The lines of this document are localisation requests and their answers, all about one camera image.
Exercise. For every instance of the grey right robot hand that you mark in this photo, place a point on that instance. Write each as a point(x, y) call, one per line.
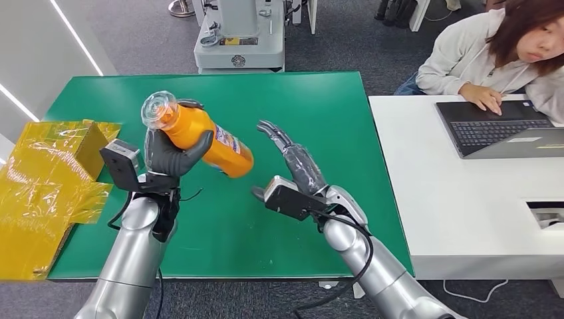
point(304, 167)

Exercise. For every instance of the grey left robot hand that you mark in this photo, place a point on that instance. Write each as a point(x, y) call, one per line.
point(167, 158)

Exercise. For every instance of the orange plastic bottle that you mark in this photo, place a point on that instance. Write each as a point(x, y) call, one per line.
point(198, 132)

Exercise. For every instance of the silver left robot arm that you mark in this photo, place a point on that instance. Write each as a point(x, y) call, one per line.
point(132, 259)

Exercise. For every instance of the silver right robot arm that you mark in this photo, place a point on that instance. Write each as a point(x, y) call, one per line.
point(374, 268)

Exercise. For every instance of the green topped table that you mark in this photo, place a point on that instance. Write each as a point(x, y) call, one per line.
point(308, 97)

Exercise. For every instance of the yellow film wrapped cardboard box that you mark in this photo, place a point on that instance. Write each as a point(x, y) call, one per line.
point(39, 185)

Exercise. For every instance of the white machine base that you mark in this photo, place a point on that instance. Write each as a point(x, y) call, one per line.
point(246, 44)

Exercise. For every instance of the chrome round stand base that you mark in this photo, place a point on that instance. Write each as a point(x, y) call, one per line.
point(180, 9)

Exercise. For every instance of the white furniture leg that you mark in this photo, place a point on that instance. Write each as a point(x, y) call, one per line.
point(418, 15)
point(312, 15)

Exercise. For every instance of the white desk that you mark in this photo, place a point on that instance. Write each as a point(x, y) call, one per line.
point(458, 202)

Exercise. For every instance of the black chair base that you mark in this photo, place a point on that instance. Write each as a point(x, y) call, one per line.
point(394, 13)

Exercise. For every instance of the person's hand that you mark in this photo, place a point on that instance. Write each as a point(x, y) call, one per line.
point(480, 97)

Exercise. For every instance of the dark grey laptop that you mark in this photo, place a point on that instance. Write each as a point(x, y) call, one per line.
point(493, 130)

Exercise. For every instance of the person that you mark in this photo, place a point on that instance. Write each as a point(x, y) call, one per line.
point(467, 57)

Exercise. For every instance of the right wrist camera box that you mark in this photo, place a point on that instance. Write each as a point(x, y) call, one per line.
point(291, 200)

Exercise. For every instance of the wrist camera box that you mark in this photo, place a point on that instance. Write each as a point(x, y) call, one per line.
point(291, 200)
point(121, 163)

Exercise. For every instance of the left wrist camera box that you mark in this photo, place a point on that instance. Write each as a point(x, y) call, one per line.
point(121, 163)

